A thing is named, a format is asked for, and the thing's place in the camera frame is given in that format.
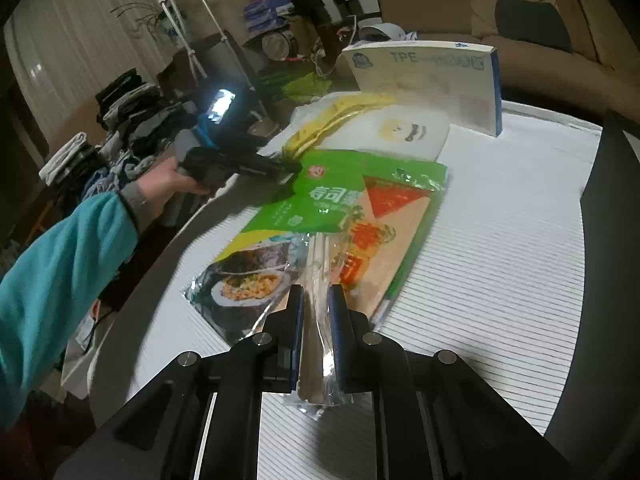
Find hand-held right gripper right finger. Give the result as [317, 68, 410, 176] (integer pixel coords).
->
[327, 284, 576, 480]

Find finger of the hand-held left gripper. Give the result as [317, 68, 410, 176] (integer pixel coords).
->
[233, 153, 303, 187]

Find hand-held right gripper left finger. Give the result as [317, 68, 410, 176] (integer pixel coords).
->
[52, 284, 306, 480]

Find wooden chopsticks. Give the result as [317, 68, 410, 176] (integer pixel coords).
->
[282, 232, 353, 418]

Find green sushi kit packet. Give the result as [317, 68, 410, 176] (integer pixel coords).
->
[184, 149, 449, 346]

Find white blue glove box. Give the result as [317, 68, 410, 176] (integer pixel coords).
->
[341, 40, 502, 137]

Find person's left forearm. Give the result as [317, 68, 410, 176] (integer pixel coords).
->
[0, 180, 153, 431]

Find person's left hand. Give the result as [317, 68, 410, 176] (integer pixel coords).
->
[134, 156, 213, 222]

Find yellow green bag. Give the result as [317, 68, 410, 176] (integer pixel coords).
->
[282, 72, 333, 106]

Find pile of folded clothes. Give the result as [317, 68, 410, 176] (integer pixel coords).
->
[40, 67, 201, 211]

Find round white dish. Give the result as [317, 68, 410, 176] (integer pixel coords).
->
[262, 30, 298, 61]

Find white pouch with face print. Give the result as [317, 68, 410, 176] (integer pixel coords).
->
[292, 105, 451, 163]

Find white pole stand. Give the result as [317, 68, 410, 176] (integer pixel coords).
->
[137, 0, 216, 78]

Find stack of blue boxes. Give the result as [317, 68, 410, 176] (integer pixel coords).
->
[244, 0, 293, 33]

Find white cap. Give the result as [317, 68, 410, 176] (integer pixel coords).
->
[359, 24, 406, 43]

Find dark cushion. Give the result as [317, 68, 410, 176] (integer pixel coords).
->
[495, 0, 573, 53]

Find brown sofa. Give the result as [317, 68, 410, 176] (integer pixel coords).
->
[370, 0, 640, 121]

